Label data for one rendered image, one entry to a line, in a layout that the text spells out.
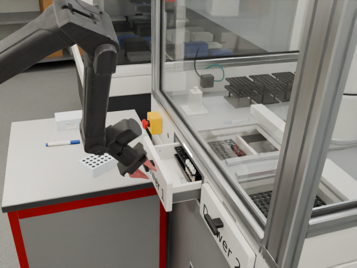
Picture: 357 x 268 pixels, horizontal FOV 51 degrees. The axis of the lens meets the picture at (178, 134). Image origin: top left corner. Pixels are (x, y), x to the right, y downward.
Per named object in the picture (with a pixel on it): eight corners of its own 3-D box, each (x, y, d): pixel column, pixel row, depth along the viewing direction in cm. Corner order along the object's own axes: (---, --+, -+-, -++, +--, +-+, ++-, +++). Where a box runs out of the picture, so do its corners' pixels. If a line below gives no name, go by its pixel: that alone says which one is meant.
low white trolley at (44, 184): (35, 346, 158) (1, 206, 121) (35, 243, 209) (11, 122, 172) (167, 310, 175) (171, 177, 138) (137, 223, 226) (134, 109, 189)
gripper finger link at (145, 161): (163, 171, 115) (143, 155, 110) (147, 187, 116) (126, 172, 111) (158, 160, 121) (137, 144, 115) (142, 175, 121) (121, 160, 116)
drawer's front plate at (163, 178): (166, 212, 112) (167, 183, 107) (143, 161, 136) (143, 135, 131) (171, 211, 113) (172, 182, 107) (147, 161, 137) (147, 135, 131)
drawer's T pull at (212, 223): (214, 236, 93) (214, 232, 92) (203, 217, 99) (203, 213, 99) (227, 234, 94) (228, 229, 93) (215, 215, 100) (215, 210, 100)
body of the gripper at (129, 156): (149, 155, 111) (131, 141, 106) (125, 178, 112) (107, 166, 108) (143, 144, 116) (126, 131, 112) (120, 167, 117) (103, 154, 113)
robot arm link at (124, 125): (79, 125, 104) (86, 152, 100) (109, 103, 99) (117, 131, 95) (109, 135, 113) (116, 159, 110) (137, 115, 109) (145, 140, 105)
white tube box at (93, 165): (93, 177, 136) (92, 169, 134) (79, 169, 141) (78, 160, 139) (119, 164, 145) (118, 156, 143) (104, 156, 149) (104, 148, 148)
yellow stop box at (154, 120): (150, 135, 149) (150, 119, 146) (145, 127, 155) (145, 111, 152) (162, 134, 151) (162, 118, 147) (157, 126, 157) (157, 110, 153)
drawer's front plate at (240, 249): (243, 290, 89) (249, 257, 84) (199, 212, 113) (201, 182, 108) (249, 288, 90) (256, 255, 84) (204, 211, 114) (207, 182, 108)
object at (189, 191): (170, 204, 113) (171, 188, 110) (149, 160, 135) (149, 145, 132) (283, 183, 125) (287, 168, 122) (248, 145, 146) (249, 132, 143)
